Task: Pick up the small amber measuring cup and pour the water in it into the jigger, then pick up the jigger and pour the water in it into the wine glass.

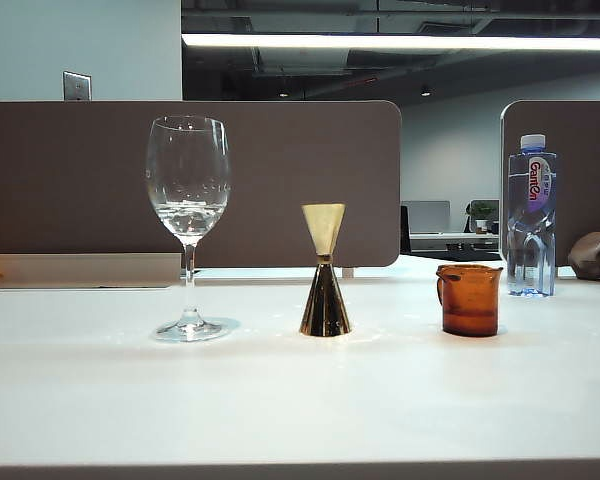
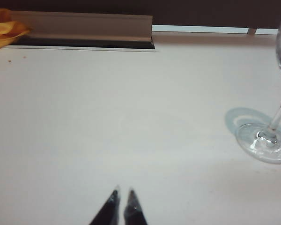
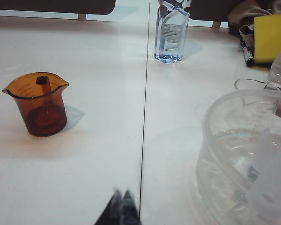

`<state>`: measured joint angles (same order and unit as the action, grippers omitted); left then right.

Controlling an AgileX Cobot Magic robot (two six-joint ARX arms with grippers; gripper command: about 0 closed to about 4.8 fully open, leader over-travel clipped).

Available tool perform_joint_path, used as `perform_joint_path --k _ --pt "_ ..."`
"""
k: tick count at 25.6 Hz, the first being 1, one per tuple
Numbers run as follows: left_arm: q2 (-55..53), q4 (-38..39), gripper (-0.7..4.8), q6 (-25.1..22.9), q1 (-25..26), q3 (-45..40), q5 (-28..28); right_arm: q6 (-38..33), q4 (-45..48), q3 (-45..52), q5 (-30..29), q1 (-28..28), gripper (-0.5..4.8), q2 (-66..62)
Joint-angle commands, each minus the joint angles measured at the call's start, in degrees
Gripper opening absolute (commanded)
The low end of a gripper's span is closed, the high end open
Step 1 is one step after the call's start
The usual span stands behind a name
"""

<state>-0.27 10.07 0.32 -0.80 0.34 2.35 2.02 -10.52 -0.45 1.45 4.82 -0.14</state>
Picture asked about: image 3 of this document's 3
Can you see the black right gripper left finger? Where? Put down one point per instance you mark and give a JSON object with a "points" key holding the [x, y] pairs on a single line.
{"points": [[112, 211]]}

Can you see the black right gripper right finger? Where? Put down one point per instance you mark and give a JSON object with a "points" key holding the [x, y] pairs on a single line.
{"points": [[130, 211]]}

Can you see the small amber measuring cup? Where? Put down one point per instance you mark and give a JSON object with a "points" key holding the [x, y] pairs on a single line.
{"points": [[46, 117]]}

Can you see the translucent white plastic cup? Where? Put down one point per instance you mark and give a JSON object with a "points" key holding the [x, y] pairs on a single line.
{"points": [[274, 178]]}

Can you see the clear plastic water bottle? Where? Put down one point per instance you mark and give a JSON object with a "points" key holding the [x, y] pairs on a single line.
{"points": [[169, 35]]}

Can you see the clear plastic basin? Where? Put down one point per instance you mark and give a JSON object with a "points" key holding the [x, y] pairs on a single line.
{"points": [[215, 164]]}

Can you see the black marker pen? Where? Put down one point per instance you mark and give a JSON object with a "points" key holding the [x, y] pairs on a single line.
{"points": [[248, 56]]}

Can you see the wide brown desk partition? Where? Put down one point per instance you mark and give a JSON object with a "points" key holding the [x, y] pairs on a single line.
{"points": [[51, 7]]}

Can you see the yellow sponge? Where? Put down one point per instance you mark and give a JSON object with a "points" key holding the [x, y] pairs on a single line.
{"points": [[271, 39]]}

